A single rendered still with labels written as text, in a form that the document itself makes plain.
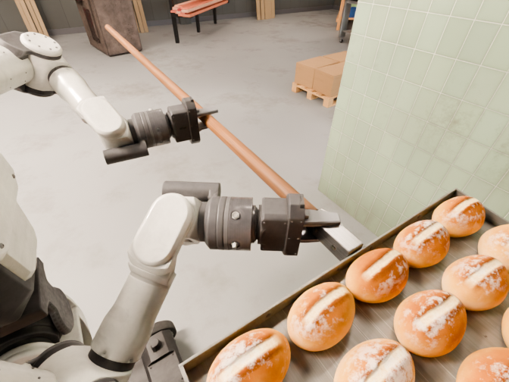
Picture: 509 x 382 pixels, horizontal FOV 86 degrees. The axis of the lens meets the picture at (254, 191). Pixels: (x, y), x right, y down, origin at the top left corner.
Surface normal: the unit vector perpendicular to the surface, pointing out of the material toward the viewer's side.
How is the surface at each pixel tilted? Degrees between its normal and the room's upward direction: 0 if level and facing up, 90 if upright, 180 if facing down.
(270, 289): 0
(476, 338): 1
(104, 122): 28
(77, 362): 38
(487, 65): 90
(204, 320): 0
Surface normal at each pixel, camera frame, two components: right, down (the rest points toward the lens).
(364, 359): -0.40, -0.90
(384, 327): 0.02, -0.75
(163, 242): 0.00, -0.32
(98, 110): 0.21, -0.39
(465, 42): -0.83, 0.36
